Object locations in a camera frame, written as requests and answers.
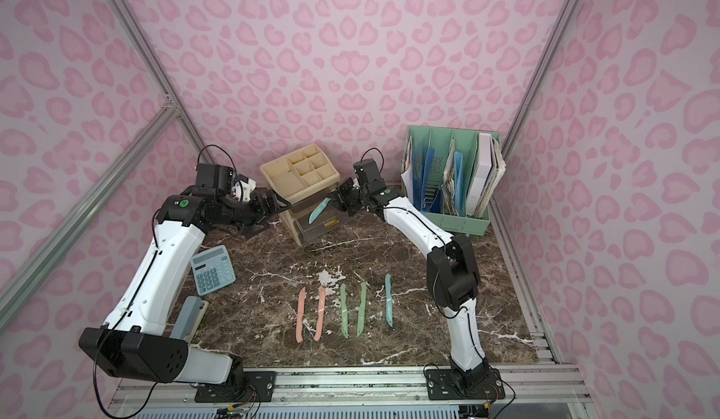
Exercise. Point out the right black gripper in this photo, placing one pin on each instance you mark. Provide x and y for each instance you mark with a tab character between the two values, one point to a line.
345	198

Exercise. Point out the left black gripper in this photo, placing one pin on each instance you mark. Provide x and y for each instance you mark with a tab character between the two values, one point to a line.
262	210

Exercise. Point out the transparent grey drawer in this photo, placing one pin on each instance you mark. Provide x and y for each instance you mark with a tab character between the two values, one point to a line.
329	219

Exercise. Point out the beige desktop drawer organizer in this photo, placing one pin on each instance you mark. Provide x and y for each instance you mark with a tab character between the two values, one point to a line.
298	176

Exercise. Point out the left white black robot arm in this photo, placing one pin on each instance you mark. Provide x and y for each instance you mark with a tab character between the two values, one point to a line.
131	343

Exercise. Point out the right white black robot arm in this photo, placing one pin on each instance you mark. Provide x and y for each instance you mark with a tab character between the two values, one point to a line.
453	279

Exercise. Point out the right green fruit knife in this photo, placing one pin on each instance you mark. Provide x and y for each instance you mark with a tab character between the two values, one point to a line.
362	309

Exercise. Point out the green fruit knife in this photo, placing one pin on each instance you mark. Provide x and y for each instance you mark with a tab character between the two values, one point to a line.
362	309
344	312

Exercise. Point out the left pink fruit knife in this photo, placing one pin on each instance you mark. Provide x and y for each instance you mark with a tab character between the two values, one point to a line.
300	310

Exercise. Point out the pink fruit knife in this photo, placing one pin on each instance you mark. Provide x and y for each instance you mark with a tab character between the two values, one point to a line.
320	314
300	310

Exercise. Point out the right pink fruit knife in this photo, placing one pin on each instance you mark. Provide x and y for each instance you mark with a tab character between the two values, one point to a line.
320	314

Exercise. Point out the left green fruit knife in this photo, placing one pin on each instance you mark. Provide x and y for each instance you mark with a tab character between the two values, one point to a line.
344	312

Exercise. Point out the blue white calculator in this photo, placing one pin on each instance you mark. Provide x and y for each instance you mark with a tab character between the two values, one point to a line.
212	270

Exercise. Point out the blue folders in rack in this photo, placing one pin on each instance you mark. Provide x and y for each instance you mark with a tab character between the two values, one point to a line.
435	176

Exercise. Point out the green file organizer rack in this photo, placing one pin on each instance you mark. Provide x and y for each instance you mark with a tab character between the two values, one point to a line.
421	138

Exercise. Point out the white book in rack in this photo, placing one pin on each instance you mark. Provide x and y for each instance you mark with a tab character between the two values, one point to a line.
487	173

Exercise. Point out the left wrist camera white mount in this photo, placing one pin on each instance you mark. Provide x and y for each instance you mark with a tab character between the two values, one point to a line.
243	188

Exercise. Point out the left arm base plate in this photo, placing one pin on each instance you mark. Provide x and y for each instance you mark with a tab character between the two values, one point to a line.
257	385

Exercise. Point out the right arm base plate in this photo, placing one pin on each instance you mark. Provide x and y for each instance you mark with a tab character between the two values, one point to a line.
453	384

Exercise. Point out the aluminium mounting rail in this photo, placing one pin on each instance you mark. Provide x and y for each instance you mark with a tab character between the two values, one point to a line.
524	391

